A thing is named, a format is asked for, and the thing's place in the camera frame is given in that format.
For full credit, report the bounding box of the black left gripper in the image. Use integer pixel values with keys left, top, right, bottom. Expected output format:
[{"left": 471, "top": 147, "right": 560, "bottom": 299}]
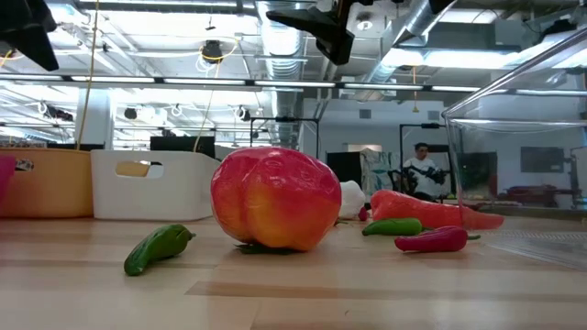
[{"left": 0, "top": 0, "right": 60, "bottom": 72}]

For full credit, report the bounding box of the white garlic bulb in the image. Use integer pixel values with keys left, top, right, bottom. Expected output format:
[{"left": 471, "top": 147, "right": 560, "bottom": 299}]
[{"left": 338, "top": 180, "right": 367, "bottom": 220}]

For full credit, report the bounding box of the red-yellow peach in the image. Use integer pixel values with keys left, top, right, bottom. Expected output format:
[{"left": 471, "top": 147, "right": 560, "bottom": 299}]
[{"left": 209, "top": 146, "right": 343, "bottom": 257}]

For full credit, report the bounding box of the orange carrot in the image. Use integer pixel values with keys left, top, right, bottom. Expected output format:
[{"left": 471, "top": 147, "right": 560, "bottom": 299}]
[{"left": 370, "top": 189, "right": 505, "bottom": 231}]

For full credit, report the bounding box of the green jalapeno pepper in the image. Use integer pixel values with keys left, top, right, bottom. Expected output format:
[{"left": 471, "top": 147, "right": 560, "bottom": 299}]
[
  {"left": 360, "top": 217, "right": 435, "bottom": 237},
  {"left": 123, "top": 223, "right": 197, "bottom": 278}
]

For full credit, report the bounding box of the long ceiling light strip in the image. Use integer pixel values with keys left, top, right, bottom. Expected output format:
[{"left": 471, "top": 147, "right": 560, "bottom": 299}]
[{"left": 0, "top": 74, "right": 482, "bottom": 94}]

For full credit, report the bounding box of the white pillar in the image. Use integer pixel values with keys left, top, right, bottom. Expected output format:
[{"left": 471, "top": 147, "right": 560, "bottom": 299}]
[{"left": 74, "top": 89, "right": 115, "bottom": 150}]

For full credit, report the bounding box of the black panel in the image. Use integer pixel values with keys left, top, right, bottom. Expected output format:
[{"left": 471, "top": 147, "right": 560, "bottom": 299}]
[{"left": 326, "top": 151, "right": 363, "bottom": 183}]

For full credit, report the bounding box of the yellow plastic bin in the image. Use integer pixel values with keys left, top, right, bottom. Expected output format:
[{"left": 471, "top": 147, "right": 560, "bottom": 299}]
[{"left": 0, "top": 147, "right": 151, "bottom": 219}]

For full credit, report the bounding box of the red plastic bin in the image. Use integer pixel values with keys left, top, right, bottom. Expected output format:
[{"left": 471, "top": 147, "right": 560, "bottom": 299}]
[{"left": 0, "top": 154, "right": 17, "bottom": 205}]

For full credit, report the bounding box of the clear plastic bin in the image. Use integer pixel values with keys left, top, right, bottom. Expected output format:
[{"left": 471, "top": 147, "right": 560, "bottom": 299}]
[{"left": 441, "top": 27, "right": 587, "bottom": 271}]

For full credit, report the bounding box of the white teal floral cloth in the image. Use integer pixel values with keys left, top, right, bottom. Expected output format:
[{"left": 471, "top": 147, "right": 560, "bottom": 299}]
[{"left": 360, "top": 147, "right": 393, "bottom": 196}]

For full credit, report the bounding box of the person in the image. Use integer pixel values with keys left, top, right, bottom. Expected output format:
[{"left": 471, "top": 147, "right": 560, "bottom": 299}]
[{"left": 402, "top": 142, "right": 453, "bottom": 203}]

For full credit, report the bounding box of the black computer monitor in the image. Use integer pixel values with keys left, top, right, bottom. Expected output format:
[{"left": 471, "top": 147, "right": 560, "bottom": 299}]
[{"left": 150, "top": 136, "right": 216, "bottom": 160}]

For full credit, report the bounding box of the white plastic bin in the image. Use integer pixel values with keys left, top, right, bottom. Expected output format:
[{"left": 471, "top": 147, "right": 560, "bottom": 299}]
[{"left": 90, "top": 148, "right": 222, "bottom": 223}]

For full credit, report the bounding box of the slanted silver ceiling duct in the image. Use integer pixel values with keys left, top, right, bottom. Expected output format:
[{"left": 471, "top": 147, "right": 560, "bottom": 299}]
[{"left": 364, "top": 0, "right": 458, "bottom": 93}]

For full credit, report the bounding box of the black frame stand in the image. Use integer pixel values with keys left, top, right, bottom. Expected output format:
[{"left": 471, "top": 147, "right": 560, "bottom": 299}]
[
  {"left": 398, "top": 122, "right": 449, "bottom": 193},
  {"left": 249, "top": 116, "right": 321, "bottom": 160}
]

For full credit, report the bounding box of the black ceiling cord reel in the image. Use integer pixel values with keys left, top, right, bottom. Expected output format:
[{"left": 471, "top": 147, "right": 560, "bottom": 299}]
[{"left": 200, "top": 39, "right": 225, "bottom": 65}]

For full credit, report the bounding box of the thin yellow cord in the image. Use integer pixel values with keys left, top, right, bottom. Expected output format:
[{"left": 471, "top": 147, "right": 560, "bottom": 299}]
[{"left": 192, "top": 38, "right": 240, "bottom": 153}]

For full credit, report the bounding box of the dark wall panel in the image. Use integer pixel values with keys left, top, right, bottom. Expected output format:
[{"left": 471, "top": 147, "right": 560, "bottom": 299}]
[{"left": 520, "top": 146, "right": 566, "bottom": 174}]

